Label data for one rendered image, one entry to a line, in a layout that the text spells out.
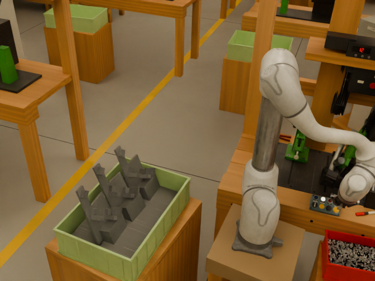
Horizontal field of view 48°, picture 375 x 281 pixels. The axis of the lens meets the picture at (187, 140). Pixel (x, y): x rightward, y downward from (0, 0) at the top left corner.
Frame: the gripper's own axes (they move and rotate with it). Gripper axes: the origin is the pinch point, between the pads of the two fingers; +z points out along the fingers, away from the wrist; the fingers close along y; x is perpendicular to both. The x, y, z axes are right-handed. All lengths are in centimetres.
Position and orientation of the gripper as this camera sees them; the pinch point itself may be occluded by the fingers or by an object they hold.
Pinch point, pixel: (340, 204)
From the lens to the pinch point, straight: 216.9
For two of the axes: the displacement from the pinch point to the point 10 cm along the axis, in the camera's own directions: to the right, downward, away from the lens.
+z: 1.6, 3.6, 9.2
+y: 9.5, 2.1, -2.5
